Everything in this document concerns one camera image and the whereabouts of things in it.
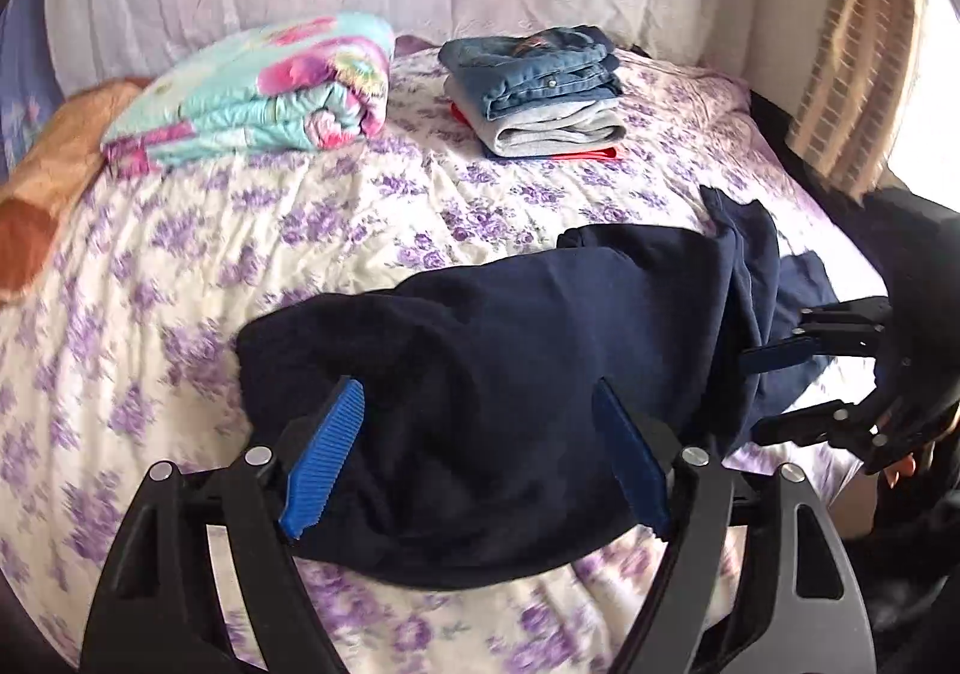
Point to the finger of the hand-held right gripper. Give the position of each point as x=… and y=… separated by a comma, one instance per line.
x=780, y=352
x=810, y=423

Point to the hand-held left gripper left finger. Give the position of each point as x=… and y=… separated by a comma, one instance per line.
x=330, y=449

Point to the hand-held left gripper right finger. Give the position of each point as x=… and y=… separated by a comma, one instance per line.
x=626, y=449

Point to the navy blue pants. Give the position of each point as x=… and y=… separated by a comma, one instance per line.
x=487, y=374

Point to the folded grey pants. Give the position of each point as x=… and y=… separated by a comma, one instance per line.
x=555, y=127

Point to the person's right hand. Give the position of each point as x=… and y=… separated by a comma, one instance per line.
x=904, y=468

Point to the dark cloth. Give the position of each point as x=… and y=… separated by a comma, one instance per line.
x=907, y=554

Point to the purple floral bed sheet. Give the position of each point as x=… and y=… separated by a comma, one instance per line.
x=225, y=254

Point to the folded red garment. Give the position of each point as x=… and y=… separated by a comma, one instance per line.
x=592, y=154

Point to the beige striped curtain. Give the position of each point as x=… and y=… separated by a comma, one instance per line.
x=855, y=44

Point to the folded teal pink floral blanket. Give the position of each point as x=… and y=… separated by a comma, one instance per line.
x=262, y=89

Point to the folded blue jeans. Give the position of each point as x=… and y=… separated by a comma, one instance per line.
x=532, y=70

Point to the orange pillow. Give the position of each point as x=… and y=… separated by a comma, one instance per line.
x=52, y=172

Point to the lilac floral pillow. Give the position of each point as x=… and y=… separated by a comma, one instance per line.
x=26, y=74

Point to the dark wooden bed frame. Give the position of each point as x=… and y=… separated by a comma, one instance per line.
x=810, y=149

